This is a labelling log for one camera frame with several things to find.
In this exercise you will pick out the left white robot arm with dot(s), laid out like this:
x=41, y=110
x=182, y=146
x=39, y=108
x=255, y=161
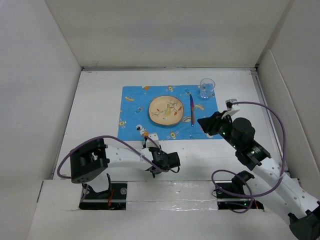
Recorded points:
x=90, y=160

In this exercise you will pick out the clear plastic cup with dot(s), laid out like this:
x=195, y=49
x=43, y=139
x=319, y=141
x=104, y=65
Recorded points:
x=206, y=88

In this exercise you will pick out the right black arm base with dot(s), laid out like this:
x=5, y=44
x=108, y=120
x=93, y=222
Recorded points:
x=234, y=195

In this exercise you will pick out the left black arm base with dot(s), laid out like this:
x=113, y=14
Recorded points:
x=114, y=198

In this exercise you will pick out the beige floral plate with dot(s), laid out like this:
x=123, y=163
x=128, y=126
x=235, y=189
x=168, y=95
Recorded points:
x=166, y=110

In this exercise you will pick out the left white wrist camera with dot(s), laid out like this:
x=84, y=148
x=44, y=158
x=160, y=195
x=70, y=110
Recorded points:
x=152, y=140

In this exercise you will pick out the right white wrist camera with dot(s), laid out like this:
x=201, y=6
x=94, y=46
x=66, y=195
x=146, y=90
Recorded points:
x=231, y=107

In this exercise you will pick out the blue patterned cloth placemat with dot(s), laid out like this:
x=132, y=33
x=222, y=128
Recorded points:
x=134, y=121

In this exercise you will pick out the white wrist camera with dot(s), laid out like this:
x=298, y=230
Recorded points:
x=231, y=107
x=152, y=140

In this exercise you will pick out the iridescent knife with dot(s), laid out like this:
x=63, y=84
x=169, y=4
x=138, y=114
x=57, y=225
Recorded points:
x=192, y=107

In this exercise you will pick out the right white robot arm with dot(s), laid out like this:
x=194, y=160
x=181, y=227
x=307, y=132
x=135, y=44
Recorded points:
x=275, y=190

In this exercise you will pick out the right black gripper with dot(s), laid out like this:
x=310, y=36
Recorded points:
x=210, y=124

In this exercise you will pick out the iridescent fork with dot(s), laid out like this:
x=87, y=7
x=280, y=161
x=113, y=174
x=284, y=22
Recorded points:
x=144, y=142

